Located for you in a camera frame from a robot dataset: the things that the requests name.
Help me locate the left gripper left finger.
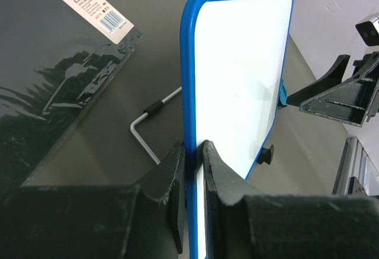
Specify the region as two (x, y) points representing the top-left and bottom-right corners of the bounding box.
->
(1, 143), (185, 258)

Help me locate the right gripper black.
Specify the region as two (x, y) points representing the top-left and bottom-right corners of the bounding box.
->
(286, 52), (378, 127)

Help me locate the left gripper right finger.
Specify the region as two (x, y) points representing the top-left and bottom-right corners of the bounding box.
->
(202, 140), (378, 258)

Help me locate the blue whiteboard eraser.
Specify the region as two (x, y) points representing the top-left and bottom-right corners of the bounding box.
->
(278, 78), (288, 109)

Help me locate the blue framed whiteboard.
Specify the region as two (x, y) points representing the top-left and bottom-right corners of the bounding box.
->
(179, 0), (294, 258)

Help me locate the dark grey notebook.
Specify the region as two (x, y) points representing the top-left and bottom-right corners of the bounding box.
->
(1, 0), (142, 191)

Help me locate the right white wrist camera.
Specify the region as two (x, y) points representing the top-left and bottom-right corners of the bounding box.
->
(355, 13), (379, 47)

